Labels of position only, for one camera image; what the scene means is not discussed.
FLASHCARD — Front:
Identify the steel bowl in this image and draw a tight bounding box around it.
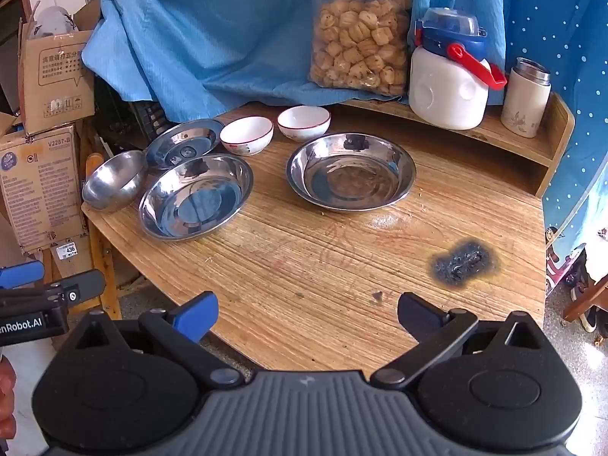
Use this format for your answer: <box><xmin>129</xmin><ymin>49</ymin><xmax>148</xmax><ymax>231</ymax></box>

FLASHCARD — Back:
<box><xmin>82</xmin><ymin>150</ymin><xmax>149</xmax><ymax>213</ymax></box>

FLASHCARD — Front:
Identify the open cardboard box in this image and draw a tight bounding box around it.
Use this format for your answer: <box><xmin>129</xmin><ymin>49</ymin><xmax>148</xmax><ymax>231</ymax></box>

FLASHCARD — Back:
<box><xmin>18</xmin><ymin>0</ymin><xmax>103</xmax><ymax>136</ymax></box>

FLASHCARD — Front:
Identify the person's left hand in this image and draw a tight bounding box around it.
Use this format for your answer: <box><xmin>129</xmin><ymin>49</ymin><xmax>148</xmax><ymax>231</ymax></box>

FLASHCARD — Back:
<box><xmin>0</xmin><ymin>356</ymin><xmax>18</xmax><ymax>438</ymax></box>

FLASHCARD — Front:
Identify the black plastic crate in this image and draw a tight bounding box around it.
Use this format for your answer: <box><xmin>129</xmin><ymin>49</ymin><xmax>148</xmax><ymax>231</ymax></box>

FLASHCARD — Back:
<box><xmin>95</xmin><ymin>76</ymin><xmax>167</xmax><ymax>153</ymax></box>

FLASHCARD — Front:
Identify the blue dotted curtain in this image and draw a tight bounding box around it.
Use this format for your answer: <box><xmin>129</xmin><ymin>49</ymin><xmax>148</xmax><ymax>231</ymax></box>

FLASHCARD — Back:
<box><xmin>499</xmin><ymin>0</ymin><xmax>608</xmax><ymax>248</ymax></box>

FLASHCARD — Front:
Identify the blue cloth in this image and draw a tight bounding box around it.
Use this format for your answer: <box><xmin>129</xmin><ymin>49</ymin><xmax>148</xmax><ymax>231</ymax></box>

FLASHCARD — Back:
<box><xmin>81</xmin><ymin>0</ymin><xmax>509</xmax><ymax>110</ymax></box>

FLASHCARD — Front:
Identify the yellow wooden frame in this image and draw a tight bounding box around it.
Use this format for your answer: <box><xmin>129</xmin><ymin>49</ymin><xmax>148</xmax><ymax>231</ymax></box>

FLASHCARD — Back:
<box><xmin>84</xmin><ymin>152</ymin><xmax>123</xmax><ymax>320</ymax></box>

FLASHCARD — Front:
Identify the printed cardboard box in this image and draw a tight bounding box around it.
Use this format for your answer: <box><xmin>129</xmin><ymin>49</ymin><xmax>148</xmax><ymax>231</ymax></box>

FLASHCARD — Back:
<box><xmin>0</xmin><ymin>123</ymin><xmax>89</xmax><ymax>253</ymax></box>

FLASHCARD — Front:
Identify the wooden chair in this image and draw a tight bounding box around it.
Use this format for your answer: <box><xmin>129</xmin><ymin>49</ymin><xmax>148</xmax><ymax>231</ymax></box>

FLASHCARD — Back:
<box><xmin>563</xmin><ymin>275</ymin><xmax>608</xmax><ymax>324</ymax></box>

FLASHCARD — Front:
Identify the wooden shelf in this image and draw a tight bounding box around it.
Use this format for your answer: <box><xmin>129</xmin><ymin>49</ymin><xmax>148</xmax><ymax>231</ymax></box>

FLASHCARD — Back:
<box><xmin>328</xmin><ymin>90</ymin><xmax>575</xmax><ymax>198</ymax></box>

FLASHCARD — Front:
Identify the white bowl with red rim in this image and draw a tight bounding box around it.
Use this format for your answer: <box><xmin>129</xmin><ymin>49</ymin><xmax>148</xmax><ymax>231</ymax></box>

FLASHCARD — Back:
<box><xmin>219</xmin><ymin>116</ymin><xmax>275</xmax><ymax>157</ymax></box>
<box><xmin>277</xmin><ymin>105</ymin><xmax>332</xmax><ymax>142</ymax></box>

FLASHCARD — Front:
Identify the clear bag of biscuits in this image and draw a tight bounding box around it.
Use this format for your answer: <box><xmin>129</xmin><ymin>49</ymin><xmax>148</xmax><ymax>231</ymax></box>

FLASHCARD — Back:
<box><xmin>304</xmin><ymin>0</ymin><xmax>416</xmax><ymax>98</ymax></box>

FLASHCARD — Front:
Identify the steel plate with sticker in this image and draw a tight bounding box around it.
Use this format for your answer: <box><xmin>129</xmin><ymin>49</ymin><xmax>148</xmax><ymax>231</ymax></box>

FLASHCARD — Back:
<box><xmin>144</xmin><ymin>118</ymin><xmax>226</xmax><ymax>171</ymax></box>

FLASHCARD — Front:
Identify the white jug with blue lid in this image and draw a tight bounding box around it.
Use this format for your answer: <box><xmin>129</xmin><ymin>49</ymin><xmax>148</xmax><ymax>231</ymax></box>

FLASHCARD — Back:
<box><xmin>408</xmin><ymin>7</ymin><xmax>508</xmax><ymax>131</ymax></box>

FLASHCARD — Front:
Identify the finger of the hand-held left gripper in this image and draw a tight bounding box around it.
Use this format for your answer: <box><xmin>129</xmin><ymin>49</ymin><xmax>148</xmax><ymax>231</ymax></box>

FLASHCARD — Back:
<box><xmin>0</xmin><ymin>261</ymin><xmax>46</xmax><ymax>288</ymax></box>
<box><xmin>0</xmin><ymin>270</ymin><xmax>106</xmax><ymax>305</ymax></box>

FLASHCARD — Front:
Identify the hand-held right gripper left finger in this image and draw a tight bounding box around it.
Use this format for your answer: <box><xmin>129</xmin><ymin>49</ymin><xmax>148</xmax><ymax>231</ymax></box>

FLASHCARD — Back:
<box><xmin>71</xmin><ymin>291</ymin><xmax>245</xmax><ymax>388</ymax></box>

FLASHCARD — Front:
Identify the dark shoe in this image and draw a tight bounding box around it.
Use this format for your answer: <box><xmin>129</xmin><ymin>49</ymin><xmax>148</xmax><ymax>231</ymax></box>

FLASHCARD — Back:
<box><xmin>580</xmin><ymin>304</ymin><xmax>608</xmax><ymax>334</ymax></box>

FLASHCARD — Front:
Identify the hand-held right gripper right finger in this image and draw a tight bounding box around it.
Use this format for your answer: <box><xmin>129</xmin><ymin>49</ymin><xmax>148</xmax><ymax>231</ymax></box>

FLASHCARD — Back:
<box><xmin>369</xmin><ymin>292</ymin><xmax>545</xmax><ymax>389</ymax></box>

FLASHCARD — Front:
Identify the large steel plate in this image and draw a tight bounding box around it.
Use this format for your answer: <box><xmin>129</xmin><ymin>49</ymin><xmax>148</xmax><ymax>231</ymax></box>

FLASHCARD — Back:
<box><xmin>286</xmin><ymin>134</ymin><xmax>417</xmax><ymax>213</ymax></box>

